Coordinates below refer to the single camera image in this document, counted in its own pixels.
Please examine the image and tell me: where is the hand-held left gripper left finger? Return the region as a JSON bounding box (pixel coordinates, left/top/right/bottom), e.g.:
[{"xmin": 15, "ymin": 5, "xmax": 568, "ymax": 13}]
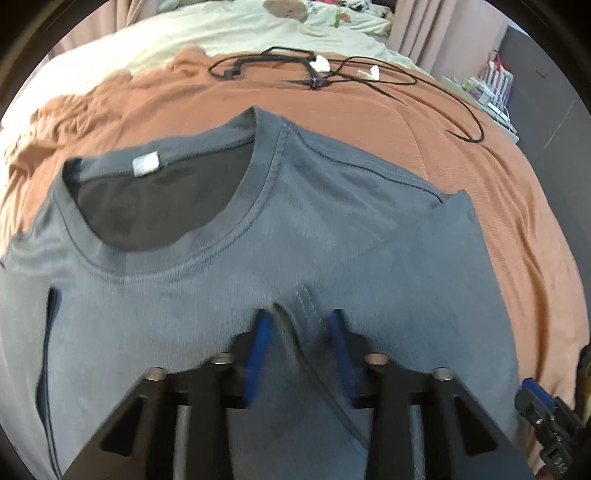
[{"xmin": 60, "ymin": 308, "xmax": 278, "ymax": 480}]

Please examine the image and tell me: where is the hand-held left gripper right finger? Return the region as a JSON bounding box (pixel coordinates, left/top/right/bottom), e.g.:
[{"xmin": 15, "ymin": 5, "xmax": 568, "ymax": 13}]
[{"xmin": 325, "ymin": 308, "xmax": 539, "ymax": 480}]

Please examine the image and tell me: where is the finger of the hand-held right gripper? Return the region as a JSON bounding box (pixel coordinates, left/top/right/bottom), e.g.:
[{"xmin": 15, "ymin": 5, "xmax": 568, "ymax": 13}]
[{"xmin": 515, "ymin": 377, "xmax": 580, "ymax": 469}]

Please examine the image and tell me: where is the grey t-shirt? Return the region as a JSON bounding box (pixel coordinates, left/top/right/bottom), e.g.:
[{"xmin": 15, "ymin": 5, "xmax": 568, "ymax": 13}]
[{"xmin": 0, "ymin": 106, "xmax": 525, "ymax": 480}]

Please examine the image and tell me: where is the brown fleece blanket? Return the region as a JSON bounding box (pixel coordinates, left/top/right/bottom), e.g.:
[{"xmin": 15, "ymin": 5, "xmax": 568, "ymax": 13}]
[{"xmin": 0, "ymin": 46, "xmax": 591, "ymax": 472}]

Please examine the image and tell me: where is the dark cabinet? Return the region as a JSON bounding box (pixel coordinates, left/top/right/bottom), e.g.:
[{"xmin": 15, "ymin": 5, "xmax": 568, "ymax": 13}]
[{"xmin": 489, "ymin": 25, "xmax": 591, "ymax": 171}]

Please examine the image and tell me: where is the striped gift bag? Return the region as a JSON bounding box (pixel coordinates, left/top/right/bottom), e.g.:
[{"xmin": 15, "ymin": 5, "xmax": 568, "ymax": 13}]
[{"xmin": 479, "ymin": 50, "xmax": 514, "ymax": 108}]

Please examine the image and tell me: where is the cream bed sheet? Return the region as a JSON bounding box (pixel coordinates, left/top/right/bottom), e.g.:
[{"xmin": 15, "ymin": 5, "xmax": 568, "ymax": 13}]
[{"xmin": 46, "ymin": 0, "xmax": 435, "ymax": 77}]

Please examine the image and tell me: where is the pink curtain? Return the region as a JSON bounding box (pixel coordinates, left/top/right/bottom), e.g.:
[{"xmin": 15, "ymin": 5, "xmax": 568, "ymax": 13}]
[{"xmin": 392, "ymin": 0, "xmax": 509, "ymax": 79}]

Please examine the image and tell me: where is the brown cushion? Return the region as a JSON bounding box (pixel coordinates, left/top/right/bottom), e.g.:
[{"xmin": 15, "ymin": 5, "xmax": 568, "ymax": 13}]
[{"xmin": 264, "ymin": 0, "xmax": 308, "ymax": 22}]

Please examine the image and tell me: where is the black cable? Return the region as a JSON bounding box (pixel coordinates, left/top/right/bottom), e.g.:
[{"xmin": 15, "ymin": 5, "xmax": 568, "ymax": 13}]
[{"xmin": 208, "ymin": 45, "xmax": 485, "ymax": 143}]

